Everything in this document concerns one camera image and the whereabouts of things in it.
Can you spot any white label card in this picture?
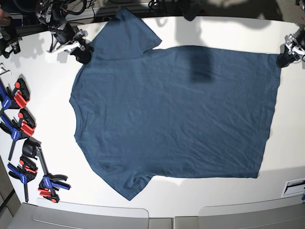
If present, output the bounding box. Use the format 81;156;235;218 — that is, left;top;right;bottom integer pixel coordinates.
281;178;305;198

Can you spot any grey chair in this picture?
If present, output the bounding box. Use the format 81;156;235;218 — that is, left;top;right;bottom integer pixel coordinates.
173;196;305;229
9;198;173;229

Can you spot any top blue red bar clamp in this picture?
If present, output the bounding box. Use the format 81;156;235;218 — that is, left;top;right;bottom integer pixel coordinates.
0;78;30;115

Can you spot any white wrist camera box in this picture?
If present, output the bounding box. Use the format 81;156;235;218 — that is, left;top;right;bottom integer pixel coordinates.
45;49;62;63

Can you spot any blue red bar clamp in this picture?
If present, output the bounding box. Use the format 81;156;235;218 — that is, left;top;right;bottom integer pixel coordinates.
0;78;30;115
0;108;36;161
8;155;38;203
22;138;71;203

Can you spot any dark blue T-shirt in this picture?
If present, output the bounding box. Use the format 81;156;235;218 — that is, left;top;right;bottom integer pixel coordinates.
70;9;281;200

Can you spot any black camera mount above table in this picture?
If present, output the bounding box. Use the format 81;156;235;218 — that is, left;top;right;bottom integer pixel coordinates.
182;0;202;21

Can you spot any left grey chair back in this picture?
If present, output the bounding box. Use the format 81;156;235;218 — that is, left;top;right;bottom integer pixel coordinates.
9;198;173;229

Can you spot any small metal hex key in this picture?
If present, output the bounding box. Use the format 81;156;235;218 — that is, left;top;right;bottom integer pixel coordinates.
0;62;12;75

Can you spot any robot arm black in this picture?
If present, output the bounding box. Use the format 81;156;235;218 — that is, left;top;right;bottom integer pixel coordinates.
35;0;93;64

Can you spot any person hand at edge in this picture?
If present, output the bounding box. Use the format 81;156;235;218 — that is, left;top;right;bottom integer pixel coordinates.
0;8;11;27

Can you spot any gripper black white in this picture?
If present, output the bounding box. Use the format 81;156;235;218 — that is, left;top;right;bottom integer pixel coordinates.
276;25;305;68
48;22;94;64

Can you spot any right grey chair back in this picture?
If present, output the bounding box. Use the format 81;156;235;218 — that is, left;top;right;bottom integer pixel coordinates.
173;196;305;229

